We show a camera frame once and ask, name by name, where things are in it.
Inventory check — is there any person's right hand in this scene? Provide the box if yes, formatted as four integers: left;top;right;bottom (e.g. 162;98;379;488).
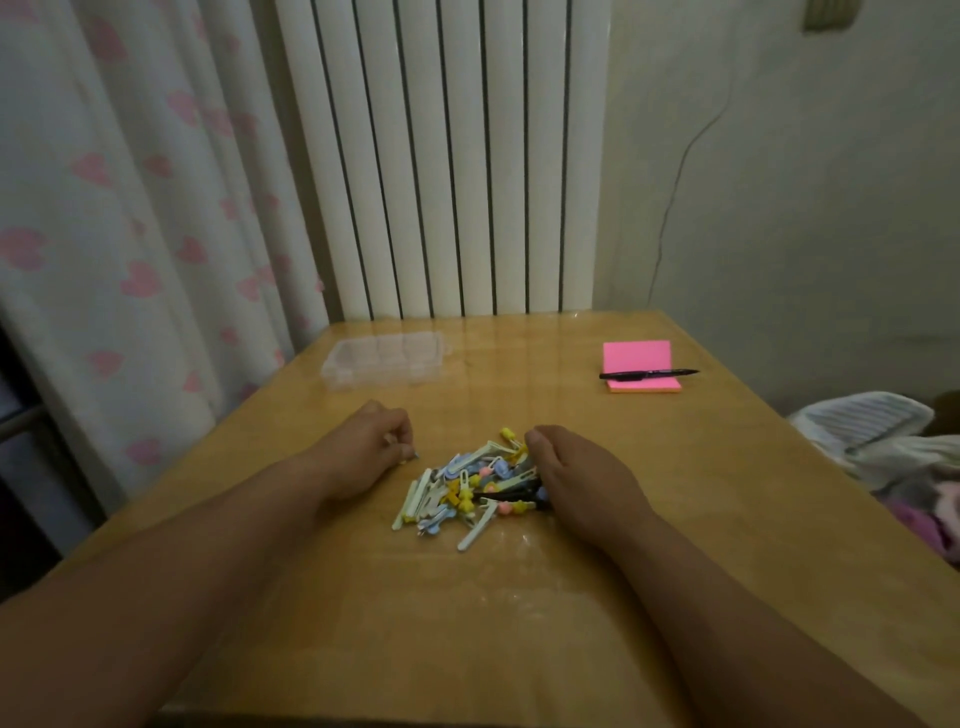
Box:
523;425;655;547

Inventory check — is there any person's left hand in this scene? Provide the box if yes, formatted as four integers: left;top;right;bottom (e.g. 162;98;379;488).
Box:
313;399;416;504

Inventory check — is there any person's left forearm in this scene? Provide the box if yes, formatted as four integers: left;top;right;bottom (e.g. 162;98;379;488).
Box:
0;453;339;728

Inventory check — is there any person's right forearm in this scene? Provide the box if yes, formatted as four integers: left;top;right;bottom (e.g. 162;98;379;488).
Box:
600;510;931;728

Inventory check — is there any pile of colourful hair clips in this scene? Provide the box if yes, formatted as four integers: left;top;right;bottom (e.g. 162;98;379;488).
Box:
391;427;552;553

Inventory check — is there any clear plastic compartment box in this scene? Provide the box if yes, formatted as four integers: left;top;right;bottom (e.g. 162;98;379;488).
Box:
320;331;447;390

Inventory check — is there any pink sticky note pad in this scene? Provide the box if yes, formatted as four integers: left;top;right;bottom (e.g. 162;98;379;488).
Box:
603;341;683;394

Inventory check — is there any white radiator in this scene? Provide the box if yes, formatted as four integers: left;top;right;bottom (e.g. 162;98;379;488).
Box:
273;0;612;322

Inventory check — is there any white curtain with pink hearts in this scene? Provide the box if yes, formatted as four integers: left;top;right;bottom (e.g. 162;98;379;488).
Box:
0;0;331;515

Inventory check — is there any pile of clothes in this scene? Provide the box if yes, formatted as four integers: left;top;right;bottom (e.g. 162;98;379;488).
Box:
789;390;960;567

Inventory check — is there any dark metal frame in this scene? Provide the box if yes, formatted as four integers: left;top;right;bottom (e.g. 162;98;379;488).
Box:
0;322;106;601

